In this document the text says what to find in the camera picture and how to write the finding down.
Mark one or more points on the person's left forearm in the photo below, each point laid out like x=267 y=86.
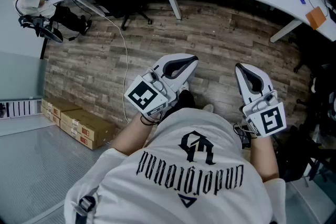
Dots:
x=134 y=139

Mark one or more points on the person's right forearm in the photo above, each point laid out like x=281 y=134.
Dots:
x=262 y=160

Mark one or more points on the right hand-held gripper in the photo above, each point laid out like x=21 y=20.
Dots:
x=267 y=118

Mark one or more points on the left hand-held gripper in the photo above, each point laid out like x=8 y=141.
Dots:
x=147 y=97

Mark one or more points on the black wrist band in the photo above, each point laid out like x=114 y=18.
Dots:
x=246 y=130
x=149 y=121

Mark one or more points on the brown cardboard box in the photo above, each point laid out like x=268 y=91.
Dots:
x=63 y=106
x=86 y=139
x=50 y=116
x=86 y=120

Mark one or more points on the orange box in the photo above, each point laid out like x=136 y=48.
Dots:
x=315 y=18

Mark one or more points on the white printed t-shirt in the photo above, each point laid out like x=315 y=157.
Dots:
x=170 y=186

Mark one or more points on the white desk leg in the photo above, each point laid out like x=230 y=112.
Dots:
x=284 y=31
x=98 y=10
x=173 y=2

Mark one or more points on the person's black trousers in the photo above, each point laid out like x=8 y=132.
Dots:
x=183 y=102

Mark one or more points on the person's white right shoe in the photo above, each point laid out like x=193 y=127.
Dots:
x=208 y=108

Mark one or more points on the black office chair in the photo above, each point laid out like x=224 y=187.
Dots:
x=105 y=0
x=296 y=162

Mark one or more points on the small blue object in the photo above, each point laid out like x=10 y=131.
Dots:
x=302 y=0

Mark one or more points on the white slatted rack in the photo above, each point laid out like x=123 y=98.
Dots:
x=21 y=108

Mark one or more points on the person's white left shoe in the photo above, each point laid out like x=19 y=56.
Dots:
x=185 y=85

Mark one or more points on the person's white shoe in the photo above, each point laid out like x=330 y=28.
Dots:
x=208 y=108
x=185 y=85

